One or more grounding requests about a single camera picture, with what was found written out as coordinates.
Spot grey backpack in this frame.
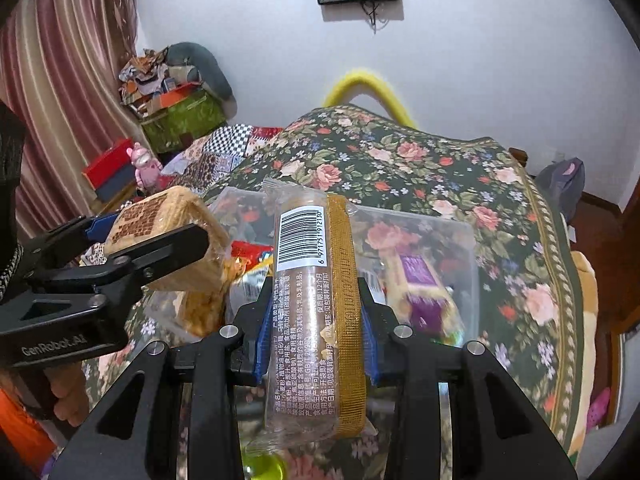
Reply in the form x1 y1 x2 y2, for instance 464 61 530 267
535 157 586 223

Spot red box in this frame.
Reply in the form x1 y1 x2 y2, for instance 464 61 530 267
81 140 136 186

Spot purple label cracker packet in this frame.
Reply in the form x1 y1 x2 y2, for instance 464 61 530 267
385 252 463 337

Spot person's left hand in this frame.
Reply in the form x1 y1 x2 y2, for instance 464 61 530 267
49 355 104 427

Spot dark cloth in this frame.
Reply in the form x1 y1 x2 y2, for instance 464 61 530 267
0 102 28 281

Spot clear plastic storage box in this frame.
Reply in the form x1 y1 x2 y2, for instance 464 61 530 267
147 185 481 361

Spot brown biscuit roll packet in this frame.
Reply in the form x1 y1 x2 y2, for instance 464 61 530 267
262 177 378 453

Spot pink toy figure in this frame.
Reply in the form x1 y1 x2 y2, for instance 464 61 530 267
131 142 163 191

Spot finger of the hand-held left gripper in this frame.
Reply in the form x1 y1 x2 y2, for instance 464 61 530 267
20 214 123 262
22 224 211 311

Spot wooden nightstand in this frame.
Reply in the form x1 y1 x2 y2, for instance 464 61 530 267
90 192 141 218

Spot yellow green object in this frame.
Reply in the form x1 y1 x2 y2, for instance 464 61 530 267
244 452 287 480

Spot dark floral blanket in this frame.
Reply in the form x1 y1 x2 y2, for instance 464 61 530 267
82 105 586 480

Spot pile of printed cloths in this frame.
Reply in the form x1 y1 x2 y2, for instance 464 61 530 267
119 47 201 111

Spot blue white snack packet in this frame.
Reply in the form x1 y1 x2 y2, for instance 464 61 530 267
229 262 273 323

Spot grey pillow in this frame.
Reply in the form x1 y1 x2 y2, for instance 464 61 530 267
167 42 236 106

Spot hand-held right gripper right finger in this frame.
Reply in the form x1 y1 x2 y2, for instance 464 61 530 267
357 280 581 480

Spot red snack bag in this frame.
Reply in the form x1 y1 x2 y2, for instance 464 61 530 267
231 240 277 273

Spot orange cardboard box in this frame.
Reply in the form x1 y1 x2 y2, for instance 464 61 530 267
145 82 201 111

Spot striped curtain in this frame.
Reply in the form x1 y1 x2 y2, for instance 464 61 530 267
0 0 143 241

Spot patchwork quilt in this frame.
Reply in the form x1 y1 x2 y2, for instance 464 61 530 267
80 125 286 266

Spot green patterned box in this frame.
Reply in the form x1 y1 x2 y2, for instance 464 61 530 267
140 91 231 153

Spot cream wafer packet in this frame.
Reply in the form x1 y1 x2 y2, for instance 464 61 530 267
102 186 233 338

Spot black cable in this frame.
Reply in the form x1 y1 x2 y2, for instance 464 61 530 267
360 0 384 34

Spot orange clothing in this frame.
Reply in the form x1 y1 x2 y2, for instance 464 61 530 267
0 387 56 463

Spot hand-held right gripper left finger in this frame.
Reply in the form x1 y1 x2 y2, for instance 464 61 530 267
47 276 276 480

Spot black white braided strap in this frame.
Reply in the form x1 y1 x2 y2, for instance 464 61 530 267
0 242 23 306

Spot pink slipper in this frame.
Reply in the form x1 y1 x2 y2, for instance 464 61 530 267
587 387 613 428

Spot dark blue box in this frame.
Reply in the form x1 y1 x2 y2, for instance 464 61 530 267
95 167 138 203

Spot tan bed sheet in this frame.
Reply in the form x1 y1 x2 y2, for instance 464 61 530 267
567 250 601 453

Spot yellow hoop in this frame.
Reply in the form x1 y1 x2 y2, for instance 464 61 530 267
322 71 418 128

